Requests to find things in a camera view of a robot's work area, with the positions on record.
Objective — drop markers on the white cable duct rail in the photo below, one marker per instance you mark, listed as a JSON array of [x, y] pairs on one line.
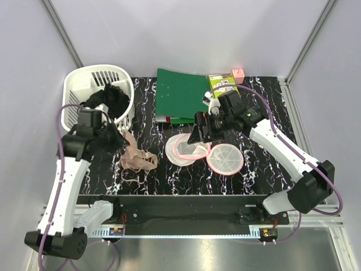
[[108, 232]]

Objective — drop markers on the green folder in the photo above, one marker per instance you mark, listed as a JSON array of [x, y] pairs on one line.
[[179, 96]]

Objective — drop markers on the pink small box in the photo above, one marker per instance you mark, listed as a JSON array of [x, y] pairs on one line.
[[238, 75]]

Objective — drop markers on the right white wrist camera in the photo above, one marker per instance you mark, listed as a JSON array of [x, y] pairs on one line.
[[212, 103]]

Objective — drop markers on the black clothes in basket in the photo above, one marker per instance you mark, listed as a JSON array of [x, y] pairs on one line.
[[113, 97]]

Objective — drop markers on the green book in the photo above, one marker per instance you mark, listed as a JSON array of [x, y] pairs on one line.
[[221, 79]]

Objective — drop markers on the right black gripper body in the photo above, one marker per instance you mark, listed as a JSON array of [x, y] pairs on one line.
[[216, 124]]

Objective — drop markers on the black mounting base plate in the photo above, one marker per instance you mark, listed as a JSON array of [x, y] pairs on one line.
[[158, 216]]

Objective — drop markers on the beige pink bra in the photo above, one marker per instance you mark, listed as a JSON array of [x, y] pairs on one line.
[[136, 159]]

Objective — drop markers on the white plastic laundry basket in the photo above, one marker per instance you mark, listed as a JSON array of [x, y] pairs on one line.
[[81, 83]]

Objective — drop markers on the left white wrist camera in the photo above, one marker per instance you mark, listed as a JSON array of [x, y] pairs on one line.
[[104, 109]]

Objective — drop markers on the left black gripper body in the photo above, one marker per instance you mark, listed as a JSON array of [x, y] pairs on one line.
[[109, 138]]

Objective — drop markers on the white mesh laundry bag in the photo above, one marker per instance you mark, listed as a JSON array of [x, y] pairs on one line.
[[224, 158]]

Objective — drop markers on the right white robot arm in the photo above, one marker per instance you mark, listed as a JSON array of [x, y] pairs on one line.
[[313, 180]]

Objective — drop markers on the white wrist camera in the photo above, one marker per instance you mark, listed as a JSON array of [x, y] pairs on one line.
[[104, 109], [212, 103]]

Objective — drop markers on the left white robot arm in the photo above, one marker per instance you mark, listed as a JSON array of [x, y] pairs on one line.
[[59, 234]]

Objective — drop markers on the black marbled table mat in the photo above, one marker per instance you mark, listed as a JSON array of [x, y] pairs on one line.
[[260, 174]]

